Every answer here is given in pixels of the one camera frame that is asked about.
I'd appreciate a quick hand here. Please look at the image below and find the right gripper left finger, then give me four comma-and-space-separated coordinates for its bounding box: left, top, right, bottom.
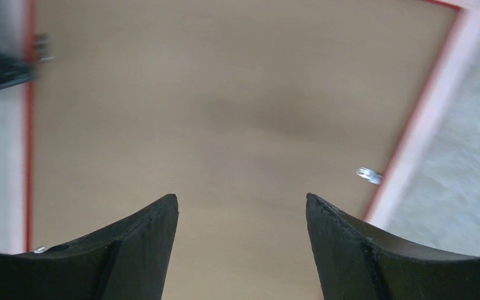
0, 194, 179, 299

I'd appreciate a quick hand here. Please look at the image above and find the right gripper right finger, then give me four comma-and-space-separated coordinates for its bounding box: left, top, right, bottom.
306, 193, 480, 300

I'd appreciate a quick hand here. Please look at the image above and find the red picture frame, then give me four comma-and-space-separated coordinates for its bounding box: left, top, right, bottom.
7, 1, 480, 253

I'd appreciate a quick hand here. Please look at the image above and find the brown cardboard backing board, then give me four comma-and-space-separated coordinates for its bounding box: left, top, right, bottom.
31, 1, 456, 299

